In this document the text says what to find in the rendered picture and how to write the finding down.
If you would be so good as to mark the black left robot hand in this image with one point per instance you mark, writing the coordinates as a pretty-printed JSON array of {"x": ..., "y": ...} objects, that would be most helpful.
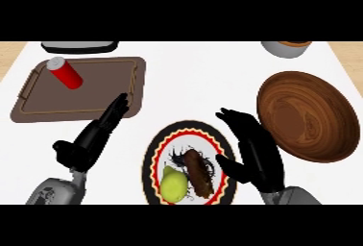
[{"x": 91, "y": 137}]

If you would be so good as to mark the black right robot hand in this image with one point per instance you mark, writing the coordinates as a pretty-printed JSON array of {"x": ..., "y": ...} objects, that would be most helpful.
[{"x": 258, "y": 150}]

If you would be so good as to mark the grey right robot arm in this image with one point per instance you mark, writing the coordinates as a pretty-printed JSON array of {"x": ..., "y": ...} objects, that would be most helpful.
[{"x": 293, "y": 196}]

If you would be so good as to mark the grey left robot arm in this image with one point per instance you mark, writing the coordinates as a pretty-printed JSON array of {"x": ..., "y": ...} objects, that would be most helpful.
[{"x": 60, "y": 190}]

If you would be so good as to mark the brown sweet potato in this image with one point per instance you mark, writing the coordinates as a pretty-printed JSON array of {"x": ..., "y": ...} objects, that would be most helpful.
[{"x": 199, "y": 174}]

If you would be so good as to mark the brown wooden bowl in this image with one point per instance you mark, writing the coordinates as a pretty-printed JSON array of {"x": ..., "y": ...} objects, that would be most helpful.
[{"x": 308, "y": 117}]

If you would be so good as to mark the patterned black red plate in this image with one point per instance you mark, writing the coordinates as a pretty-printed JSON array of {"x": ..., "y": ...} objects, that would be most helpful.
[{"x": 163, "y": 150}]

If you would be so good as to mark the brown cutting board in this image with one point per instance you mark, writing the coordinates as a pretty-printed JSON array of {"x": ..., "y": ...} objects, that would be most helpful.
[{"x": 95, "y": 89}]

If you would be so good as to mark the red can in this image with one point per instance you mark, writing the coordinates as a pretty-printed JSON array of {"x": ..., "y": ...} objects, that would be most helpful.
[{"x": 66, "y": 74}]

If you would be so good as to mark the green pear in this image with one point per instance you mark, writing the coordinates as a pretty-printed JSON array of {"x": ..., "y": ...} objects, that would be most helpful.
[{"x": 174, "y": 185}]

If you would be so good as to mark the black and grey appliance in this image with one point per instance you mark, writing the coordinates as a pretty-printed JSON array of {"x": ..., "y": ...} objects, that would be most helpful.
[{"x": 81, "y": 46}]

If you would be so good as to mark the grey pot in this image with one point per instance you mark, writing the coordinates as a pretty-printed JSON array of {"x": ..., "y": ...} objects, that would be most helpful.
[{"x": 286, "y": 48}]

